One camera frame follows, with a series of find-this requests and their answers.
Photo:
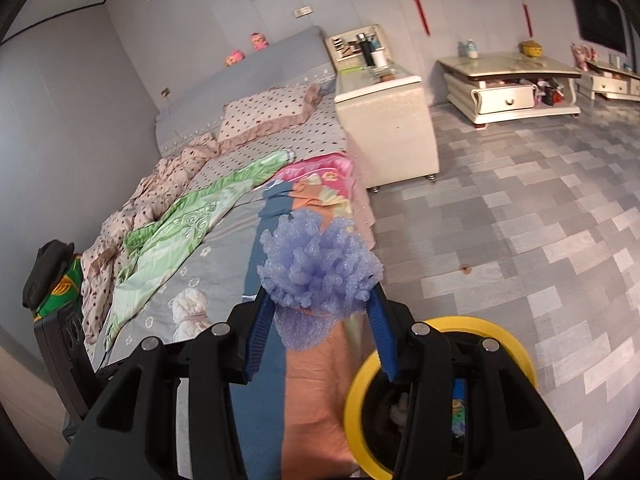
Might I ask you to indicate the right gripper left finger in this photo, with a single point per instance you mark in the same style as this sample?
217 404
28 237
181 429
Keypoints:
131 430

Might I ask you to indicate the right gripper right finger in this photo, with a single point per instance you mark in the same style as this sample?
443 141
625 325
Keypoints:
510 432

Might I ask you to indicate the purple foam net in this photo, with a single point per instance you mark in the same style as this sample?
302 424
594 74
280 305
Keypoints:
317 274

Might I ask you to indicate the green yellow snack bag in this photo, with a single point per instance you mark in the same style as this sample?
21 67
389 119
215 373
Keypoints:
458 421

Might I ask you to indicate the blue rubber glove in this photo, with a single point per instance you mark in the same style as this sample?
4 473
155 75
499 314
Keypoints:
459 390

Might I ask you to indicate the yellow rimmed trash bin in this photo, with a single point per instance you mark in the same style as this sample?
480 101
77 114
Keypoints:
429 414

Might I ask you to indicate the green bag with black cloth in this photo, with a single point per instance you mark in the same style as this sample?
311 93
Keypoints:
55 280

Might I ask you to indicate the green patterned quilt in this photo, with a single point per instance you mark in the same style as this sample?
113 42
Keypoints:
156 251

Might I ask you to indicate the grey blue orange bedspread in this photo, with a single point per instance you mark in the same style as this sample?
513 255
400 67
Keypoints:
290 416

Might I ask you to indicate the pink dotted quilt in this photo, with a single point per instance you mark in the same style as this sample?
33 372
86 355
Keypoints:
153 195

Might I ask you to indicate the dotted pink pillow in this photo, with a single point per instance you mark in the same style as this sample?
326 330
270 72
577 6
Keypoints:
265 113

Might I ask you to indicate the pink doll left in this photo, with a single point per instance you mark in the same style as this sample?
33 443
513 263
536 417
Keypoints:
234 58

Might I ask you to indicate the pink doll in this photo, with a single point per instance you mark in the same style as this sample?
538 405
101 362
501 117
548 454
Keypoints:
234 58
259 41

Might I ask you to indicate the white bedside cabinet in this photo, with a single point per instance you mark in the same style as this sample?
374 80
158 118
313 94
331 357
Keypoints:
384 111

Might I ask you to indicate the pink doll right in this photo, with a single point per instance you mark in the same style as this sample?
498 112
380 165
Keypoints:
259 41

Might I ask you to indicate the white coffee table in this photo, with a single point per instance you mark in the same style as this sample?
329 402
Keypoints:
500 87

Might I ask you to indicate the grey bed headboard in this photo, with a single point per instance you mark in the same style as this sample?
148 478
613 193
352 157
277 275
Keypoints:
300 59

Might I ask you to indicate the white tv stand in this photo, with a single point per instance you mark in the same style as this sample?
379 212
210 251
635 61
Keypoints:
610 82

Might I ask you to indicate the yellow toy on table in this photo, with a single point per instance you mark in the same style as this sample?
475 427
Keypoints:
531 48

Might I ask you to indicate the black thermos bottle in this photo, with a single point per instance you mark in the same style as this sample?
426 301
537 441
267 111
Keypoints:
365 48

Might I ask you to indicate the black wall television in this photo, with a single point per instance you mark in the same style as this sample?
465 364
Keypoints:
600 22

